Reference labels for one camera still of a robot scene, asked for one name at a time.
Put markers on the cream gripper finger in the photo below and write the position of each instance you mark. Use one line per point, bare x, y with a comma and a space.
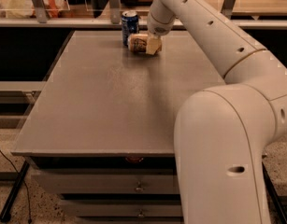
154, 44

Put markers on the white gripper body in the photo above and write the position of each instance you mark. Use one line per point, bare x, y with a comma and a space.
157, 26

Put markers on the orange soda can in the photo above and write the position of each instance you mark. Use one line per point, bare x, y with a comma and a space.
137, 43

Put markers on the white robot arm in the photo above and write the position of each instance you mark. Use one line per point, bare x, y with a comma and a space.
220, 133

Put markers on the blue pepsi can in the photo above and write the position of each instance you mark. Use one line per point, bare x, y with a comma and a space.
130, 25

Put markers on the grey drawer cabinet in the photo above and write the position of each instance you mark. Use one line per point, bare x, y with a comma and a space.
104, 107

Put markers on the orange white plastic bag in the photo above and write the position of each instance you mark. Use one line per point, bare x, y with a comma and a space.
41, 9

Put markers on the top grey drawer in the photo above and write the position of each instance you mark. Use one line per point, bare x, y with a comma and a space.
107, 181

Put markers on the grey drawer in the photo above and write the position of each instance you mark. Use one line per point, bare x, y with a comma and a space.
107, 181
121, 208

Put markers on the clear acrylic panel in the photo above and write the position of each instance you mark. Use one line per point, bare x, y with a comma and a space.
31, 0

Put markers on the middle metal shelf bracket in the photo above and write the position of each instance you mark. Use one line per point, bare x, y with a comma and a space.
114, 6

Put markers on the metal shelf bracket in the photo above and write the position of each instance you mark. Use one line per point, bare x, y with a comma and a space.
227, 8
114, 6
40, 11

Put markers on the right metal shelf bracket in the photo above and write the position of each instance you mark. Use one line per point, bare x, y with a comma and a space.
227, 8

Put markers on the left metal shelf bracket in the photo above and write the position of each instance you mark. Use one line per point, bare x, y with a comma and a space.
40, 11

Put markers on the right black floor rail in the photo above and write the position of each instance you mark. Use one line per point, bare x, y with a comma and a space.
275, 197

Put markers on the black floor rail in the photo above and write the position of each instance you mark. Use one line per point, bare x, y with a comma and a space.
5, 215
275, 197

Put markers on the left black floor rail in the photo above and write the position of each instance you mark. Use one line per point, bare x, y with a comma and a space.
5, 215

